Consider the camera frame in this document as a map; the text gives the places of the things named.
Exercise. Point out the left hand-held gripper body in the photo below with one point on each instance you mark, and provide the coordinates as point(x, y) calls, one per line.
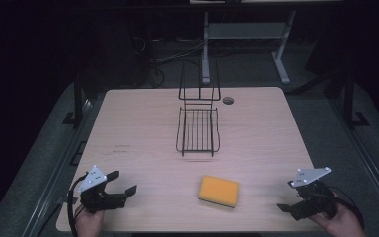
point(95, 199)

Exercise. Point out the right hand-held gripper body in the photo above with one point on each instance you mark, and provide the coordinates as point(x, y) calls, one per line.
point(314, 200)

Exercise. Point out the yellow sponge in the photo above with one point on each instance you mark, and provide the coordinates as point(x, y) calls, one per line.
point(218, 191)

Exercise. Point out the person's left hand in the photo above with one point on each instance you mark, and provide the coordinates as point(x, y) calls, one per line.
point(89, 223)

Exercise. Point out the person's right hand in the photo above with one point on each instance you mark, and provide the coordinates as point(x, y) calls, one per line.
point(343, 222)

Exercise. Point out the round table grommet hole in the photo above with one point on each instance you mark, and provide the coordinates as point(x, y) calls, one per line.
point(228, 100)

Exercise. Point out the grey metal stand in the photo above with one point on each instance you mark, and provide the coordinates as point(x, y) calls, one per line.
point(243, 31)

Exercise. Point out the aluminium frame rail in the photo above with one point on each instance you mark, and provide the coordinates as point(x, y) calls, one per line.
point(365, 158)
point(56, 174)

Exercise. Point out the black upright post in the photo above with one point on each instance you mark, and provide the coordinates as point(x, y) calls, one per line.
point(78, 102)
point(349, 98)

